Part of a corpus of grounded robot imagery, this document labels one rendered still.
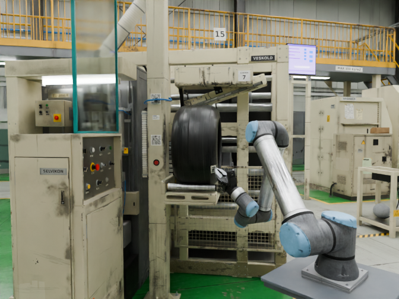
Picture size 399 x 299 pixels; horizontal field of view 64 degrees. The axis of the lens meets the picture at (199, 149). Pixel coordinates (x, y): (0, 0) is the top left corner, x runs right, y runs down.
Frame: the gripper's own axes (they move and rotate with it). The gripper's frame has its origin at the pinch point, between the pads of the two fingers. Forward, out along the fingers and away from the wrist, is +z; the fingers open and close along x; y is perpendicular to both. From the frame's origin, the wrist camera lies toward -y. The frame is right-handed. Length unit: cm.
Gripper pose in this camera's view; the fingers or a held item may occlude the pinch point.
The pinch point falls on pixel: (216, 168)
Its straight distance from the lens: 206.9
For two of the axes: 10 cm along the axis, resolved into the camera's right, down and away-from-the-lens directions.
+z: -5.8, -6.1, 5.4
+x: 8.1, -3.6, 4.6
